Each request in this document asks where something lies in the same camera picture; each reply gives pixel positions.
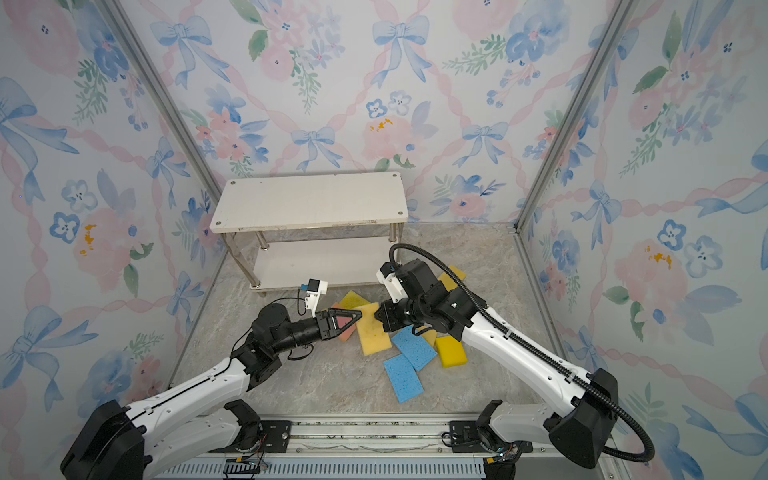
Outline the right aluminium frame post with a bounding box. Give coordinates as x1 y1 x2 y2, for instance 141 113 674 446
514 0 636 235

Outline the left aluminium frame post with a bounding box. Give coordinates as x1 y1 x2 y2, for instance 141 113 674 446
95 0 222 202

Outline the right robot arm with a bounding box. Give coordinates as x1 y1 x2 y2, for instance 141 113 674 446
374 260 618 468

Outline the white two-tier shelf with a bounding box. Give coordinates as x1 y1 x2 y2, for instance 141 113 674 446
210 172 408 292

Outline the lower blue sponge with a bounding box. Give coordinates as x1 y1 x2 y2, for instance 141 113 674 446
383 355 424 404

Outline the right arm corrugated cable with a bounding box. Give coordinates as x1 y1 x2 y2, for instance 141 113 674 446
388 242 656 464

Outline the bright yellow sponge right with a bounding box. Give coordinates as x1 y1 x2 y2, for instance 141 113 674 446
434 336 468 368

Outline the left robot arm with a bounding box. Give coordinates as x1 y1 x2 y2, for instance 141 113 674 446
60 303 363 479

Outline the upper blue sponge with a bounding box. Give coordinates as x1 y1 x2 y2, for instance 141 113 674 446
392 328 437 372

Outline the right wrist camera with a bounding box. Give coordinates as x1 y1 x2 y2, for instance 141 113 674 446
376 262 407 304

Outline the aluminium frame post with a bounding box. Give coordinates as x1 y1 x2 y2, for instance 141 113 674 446
95 0 222 202
514 0 636 235

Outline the yellow sponge beside pink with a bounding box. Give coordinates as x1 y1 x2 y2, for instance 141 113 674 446
338 291 370 310

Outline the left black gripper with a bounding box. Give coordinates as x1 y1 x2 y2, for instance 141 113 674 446
271 310 360 359

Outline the yellow sponge under blue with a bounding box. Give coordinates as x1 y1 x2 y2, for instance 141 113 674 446
421 330 438 348

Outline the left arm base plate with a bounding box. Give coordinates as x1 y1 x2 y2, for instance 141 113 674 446
210 420 293 454

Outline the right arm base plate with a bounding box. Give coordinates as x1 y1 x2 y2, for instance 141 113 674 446
441 420 533 455

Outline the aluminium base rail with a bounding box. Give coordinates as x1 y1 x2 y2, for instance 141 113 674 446
140 413 629 479

